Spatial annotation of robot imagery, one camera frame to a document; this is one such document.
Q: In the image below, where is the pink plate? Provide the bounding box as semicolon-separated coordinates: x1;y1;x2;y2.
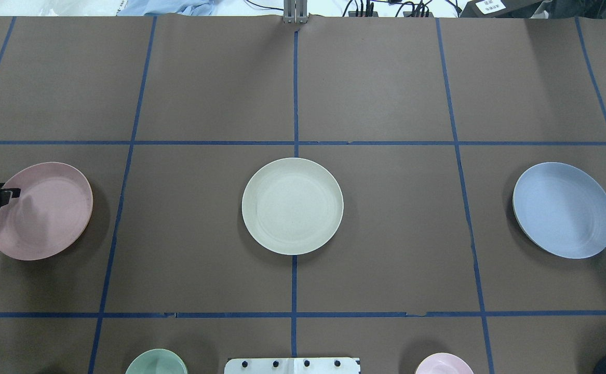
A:
0;162;93;261

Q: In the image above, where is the blue plate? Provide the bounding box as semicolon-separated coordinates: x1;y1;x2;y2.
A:
511;162;606;259

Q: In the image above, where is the green bowl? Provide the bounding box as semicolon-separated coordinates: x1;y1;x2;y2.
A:
125;349;188;373

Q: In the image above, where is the light blue cloth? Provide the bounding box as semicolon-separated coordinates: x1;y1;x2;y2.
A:
117;1;216;17

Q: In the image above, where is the cream white plate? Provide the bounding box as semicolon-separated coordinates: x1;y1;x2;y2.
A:
241;158;345;256

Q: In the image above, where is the pink bowl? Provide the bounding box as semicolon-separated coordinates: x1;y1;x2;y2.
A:
414;352;474;374

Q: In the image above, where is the aluminium frame post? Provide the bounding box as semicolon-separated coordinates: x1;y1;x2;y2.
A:
283;0;309;24

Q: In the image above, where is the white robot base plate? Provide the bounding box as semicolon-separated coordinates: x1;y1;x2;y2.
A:
224;357;361;373

